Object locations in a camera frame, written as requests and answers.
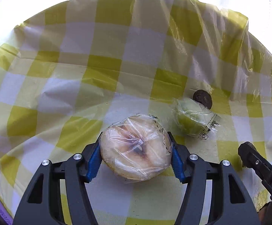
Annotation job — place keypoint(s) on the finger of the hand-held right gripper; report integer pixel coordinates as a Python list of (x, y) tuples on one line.
[(253, 160)]

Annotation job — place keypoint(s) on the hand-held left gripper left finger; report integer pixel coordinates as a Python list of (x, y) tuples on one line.
[(92, 166)]

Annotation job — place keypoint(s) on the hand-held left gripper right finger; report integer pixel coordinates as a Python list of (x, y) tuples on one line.
[(177, 163)]

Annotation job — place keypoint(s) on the large yellow apple half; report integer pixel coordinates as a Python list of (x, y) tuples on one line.
[(136, 150)]

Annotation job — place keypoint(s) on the wrapped green fruit printed film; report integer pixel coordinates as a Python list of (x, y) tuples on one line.
[(193, 120)]

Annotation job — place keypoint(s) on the dark wrinkled passion fruit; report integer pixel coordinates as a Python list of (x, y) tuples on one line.
[(202, 98)]

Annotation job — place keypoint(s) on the yellow white checked tablecloth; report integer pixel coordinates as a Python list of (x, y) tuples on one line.
[(79, 79)]

